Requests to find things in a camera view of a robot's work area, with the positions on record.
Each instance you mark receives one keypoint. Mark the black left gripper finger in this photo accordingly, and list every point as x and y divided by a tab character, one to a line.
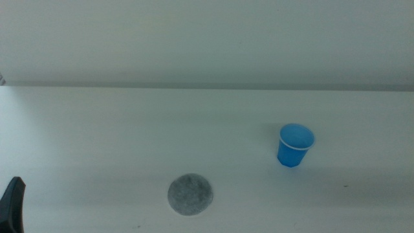
12	207

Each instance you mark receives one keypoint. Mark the blue plastic cup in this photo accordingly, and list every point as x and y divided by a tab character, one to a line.
291	152

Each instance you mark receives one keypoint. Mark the round grey felt cup mat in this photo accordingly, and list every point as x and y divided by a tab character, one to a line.
190	194

